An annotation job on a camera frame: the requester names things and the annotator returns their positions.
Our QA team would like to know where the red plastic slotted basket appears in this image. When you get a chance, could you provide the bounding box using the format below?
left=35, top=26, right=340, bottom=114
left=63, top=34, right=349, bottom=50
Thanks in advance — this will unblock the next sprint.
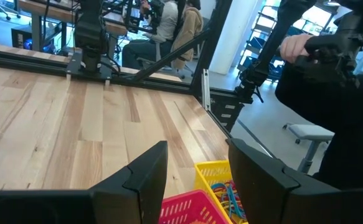
left=158, top=189, right=232, bottom=224

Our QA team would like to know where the silver metal bracket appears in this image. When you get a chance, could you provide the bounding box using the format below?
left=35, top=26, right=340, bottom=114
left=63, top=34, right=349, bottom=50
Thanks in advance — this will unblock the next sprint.
left=201, top=68, right=212, bottom=111

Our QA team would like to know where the yellow plastic slotted basket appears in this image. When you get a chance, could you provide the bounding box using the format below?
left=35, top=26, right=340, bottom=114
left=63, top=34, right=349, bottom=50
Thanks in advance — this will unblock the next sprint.
left=194, top=160, right=249, bottom=224

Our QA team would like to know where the white round column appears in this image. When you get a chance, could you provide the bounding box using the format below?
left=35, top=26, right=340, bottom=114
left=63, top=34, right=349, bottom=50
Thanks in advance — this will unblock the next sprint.
left=208, top=0, right=265, bottom=75

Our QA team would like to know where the person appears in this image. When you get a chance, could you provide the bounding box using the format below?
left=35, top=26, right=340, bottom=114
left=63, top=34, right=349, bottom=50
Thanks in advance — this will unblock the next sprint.
left=171, top=0, right=204, bottom=70
left=274, top=0, right=363, bottom=190
left=121, top=0, right=179, bottom=70

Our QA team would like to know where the blue rubber band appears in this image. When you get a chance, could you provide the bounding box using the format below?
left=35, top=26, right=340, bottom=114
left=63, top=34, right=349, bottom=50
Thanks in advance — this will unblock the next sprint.
left=226, top=183, right=247, bottom=219
left=210, top=182, right=229, bottom=194

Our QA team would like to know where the blue bin cart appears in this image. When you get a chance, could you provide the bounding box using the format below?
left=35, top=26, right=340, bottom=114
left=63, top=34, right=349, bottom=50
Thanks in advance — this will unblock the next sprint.
left=236, top=4, right=283, bottom=82

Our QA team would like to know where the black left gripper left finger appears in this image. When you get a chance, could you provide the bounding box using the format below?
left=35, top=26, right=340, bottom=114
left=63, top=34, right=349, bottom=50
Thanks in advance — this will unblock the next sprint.
left=0, top=140, right=169, bottom=224

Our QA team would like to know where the black computer tower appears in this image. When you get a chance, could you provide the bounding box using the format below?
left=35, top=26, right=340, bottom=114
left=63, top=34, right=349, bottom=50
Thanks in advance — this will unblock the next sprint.
left=11, top=26, right=34, bottom=50

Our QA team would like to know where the person's hand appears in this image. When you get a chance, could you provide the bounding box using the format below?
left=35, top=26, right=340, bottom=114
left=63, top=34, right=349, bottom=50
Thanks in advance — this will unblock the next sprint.
left=279, top=33, right=314, bottom=65

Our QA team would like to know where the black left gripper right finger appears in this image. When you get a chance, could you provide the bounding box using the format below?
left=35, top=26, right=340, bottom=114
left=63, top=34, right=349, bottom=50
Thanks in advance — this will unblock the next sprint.
left=227, top=138, right=363, bottom=224

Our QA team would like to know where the white office chair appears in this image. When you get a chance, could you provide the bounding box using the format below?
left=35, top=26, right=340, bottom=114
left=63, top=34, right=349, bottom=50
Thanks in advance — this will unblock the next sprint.
left=282, top=123, right=335, bottom=174

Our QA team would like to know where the wooden background desk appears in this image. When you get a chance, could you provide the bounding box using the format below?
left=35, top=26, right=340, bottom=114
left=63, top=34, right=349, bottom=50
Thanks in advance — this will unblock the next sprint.
left=17, top=0, right=129, bottom=60

